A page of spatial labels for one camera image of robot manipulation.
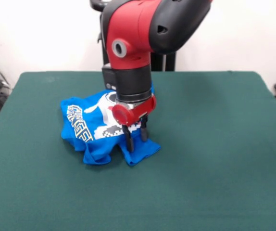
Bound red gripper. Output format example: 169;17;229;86
112;94;157;153

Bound blue game-controller print t-shirt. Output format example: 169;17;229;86
60;83;162;167

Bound dark green table cloth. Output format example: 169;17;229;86
0;71;276;231

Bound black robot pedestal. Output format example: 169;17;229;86
89;0;178;72

